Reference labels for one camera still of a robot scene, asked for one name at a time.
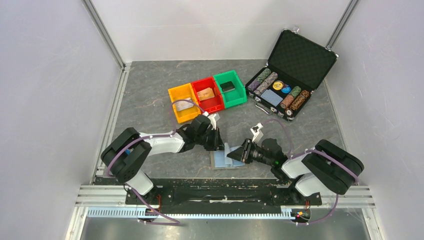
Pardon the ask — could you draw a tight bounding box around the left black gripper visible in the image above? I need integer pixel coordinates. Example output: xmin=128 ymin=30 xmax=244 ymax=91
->
xmin=195 ymin=126 xmax=227 ymax=152

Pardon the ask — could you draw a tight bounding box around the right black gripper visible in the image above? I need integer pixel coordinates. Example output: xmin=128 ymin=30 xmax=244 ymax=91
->
xmin=226 ymin=138 xmax=274 ymax=167

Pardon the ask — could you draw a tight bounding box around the grey card holder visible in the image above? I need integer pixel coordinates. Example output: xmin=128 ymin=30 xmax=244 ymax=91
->
xmin=210 ymin=142 xmax=247 ymax=170

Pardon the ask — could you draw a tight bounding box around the tan card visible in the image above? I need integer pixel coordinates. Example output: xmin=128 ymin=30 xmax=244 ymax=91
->
xmin=197 ymin=87 xmax=215 ymax=102

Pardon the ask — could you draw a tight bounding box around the white credit card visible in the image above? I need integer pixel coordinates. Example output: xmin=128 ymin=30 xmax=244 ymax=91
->
xmin=174 ymin=102 xmax=194 ymax=112

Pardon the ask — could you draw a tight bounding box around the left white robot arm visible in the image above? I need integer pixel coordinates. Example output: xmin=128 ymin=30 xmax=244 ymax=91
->
xmin=100 ymin=113 xmax=224 ymax=204

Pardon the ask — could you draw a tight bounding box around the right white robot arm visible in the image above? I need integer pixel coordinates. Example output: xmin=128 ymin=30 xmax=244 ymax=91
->
xmin=227 ymin=138 xmax=365 ymax=204

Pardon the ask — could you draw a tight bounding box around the silver card in yellow bin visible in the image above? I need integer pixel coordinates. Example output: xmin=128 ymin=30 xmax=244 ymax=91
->
xmin=175 ymin=98 xmax=195 ymax=106

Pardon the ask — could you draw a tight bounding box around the blue playing card deck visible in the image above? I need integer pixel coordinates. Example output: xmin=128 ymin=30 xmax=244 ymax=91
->
xmin=260 ymin=89 xmax=283 ymax=107

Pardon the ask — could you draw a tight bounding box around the red plastic bin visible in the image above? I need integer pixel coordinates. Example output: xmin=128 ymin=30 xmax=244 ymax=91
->
xmin=191 ymin=76 xmax=225 ymax=114

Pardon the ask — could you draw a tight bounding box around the green plastic bin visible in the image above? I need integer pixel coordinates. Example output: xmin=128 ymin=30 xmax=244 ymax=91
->
xmin=213 ymin=70 xmax=247 ymax=109

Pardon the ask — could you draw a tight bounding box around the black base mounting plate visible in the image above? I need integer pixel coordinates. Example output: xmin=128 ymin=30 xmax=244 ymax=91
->
xmin=144 ymin=178 xmax=322 ymax=214

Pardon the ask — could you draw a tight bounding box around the yellow plastic bin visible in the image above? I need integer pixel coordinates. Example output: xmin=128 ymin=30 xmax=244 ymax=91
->
xmin=168 ymin=83 xmax=201 ymax=124

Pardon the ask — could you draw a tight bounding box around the brown poker chip row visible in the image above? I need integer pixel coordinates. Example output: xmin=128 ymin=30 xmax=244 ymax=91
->
xmin=279 ymin=86 xmax=310 ymax=110

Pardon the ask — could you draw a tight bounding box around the purple poker chip row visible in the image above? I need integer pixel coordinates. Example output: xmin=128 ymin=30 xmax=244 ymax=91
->
xmin=247 ymin=72 xmax=278 ymax=96

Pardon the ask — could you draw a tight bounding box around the yellow dealer button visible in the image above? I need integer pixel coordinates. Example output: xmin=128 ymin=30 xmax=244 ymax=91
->
xmin=272 ymin=80 xmax=285 ymax=91

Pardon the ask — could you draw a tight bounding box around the blue dealer button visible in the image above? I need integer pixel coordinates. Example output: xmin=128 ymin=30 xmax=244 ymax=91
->
xmin=281 ymin=85 xmax=292 ymax=94

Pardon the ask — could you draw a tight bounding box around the green poker chip row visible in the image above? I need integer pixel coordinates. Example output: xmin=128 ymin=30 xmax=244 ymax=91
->
xmin=256 ymin=68 xmax=272 ymax=84

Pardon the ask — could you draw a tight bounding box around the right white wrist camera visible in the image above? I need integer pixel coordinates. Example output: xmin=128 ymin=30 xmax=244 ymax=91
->
xmin=250 ymin=122 xmax=264 ymax=144

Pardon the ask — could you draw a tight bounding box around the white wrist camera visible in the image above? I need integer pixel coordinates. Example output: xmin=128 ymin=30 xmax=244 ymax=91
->
xmin=250 ymin=122 xmax=264 ymax=144
xmin=203 ymin=111 xmax=220 ymax=130

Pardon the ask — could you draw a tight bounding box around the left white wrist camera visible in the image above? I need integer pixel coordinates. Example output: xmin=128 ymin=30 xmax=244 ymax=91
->
xmin=203 ymin=111 xmax=220 ymax=130

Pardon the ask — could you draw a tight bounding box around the left aluminium frame post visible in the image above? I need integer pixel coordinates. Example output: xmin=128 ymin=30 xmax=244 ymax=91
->
xmin=81 ymin=0 xmax=126 ymax=70

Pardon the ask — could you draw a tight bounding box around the aluminium frame post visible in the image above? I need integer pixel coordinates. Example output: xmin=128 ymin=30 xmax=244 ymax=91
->
xmin=325 ymin=0 xmax=360 ymax=50
xmin=81 ymin=0 xmax=126 ymax=70

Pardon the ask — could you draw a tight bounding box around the right aluminium frame post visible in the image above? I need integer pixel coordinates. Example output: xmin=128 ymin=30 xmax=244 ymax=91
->
xmin=325 ymin=0 xmax=360 ymax=50

